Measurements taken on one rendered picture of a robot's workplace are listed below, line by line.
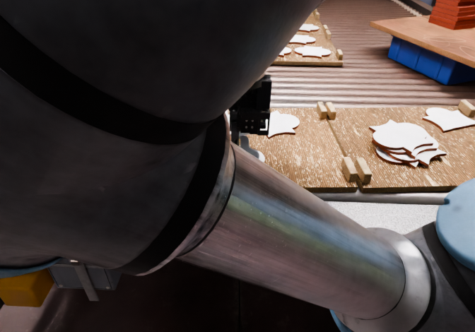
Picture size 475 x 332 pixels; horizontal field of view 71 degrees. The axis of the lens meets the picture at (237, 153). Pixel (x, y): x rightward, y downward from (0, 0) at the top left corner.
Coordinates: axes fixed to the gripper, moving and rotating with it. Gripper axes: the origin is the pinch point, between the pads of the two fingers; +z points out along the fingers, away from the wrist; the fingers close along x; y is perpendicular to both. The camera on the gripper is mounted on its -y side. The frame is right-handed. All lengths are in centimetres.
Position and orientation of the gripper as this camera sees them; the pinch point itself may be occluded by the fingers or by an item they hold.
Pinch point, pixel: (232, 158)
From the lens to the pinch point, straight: 76.3
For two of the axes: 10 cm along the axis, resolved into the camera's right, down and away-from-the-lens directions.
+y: 10.0, 0.0, 0.3
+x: -0.2, -5.8, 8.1
